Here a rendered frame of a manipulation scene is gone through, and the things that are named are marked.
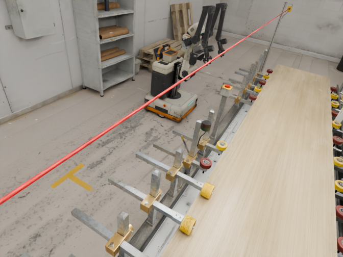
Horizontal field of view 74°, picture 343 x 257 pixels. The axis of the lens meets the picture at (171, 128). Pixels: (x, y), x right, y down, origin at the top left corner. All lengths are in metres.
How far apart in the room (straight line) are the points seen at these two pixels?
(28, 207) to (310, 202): 2.28
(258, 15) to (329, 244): 8.15
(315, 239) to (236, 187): 0.46
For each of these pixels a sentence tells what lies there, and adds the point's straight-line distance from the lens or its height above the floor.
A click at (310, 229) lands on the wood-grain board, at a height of 0.90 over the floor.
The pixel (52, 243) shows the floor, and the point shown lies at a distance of 2.30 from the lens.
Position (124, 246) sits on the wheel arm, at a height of 0.96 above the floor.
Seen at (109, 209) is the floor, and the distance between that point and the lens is 2.38.
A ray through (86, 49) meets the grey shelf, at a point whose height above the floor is 0.73.
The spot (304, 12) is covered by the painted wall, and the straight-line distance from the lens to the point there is 8.89.
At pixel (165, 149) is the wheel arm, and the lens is 1.66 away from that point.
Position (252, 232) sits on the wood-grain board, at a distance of 1.34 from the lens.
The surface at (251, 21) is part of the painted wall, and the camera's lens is 9.12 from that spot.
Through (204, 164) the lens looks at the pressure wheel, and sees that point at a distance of 1.54.
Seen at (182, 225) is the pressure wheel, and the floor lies 0.96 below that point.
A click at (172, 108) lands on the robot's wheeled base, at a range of 3.34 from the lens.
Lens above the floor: 1.96
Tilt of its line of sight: 36 degrees down
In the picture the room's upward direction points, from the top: 8 degrees clockwise
